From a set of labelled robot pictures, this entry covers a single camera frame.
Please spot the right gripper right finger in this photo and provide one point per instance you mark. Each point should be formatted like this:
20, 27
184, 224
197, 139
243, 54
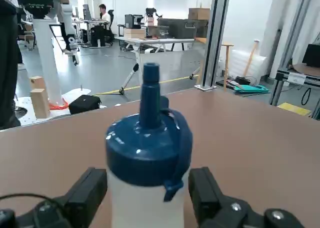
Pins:
207, 200

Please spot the aluminium frame post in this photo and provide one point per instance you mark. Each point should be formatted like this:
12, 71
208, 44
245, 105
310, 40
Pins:
216, 37

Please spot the transparent sauce bottle blue cap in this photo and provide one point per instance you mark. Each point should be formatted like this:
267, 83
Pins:
147, 163

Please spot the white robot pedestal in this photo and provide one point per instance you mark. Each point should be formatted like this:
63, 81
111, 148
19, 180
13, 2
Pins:
47, 57

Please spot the light wooden box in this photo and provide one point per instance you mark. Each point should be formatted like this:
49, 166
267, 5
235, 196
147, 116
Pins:
135, 33

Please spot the white folding table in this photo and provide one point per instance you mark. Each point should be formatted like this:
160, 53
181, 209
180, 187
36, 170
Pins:
155, 40

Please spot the brown cardboard box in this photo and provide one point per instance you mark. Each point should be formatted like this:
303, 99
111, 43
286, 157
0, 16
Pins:
198, 13

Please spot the teal plastic case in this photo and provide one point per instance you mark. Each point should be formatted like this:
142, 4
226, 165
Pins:
252, 89

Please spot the dark green equipment case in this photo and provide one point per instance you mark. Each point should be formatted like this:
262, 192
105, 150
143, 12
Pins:
180, 27

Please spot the black fabric cover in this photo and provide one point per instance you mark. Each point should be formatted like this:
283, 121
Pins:
8, 62

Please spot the person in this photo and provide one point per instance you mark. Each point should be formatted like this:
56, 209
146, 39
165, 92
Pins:
105, 16

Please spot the yellow sheet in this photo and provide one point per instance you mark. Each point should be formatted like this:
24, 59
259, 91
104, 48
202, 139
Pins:
295, 109

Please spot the black office chair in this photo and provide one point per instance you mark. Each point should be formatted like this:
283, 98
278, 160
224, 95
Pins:
111, 15

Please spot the black printer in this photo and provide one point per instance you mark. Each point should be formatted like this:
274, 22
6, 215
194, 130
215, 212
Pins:
133, 21

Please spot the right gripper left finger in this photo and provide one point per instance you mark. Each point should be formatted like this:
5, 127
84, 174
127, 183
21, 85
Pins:
85, 195

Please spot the black bag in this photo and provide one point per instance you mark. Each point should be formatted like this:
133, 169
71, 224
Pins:
83, 104

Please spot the wooden stool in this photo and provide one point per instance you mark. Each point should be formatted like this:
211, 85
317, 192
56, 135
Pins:
227, 62

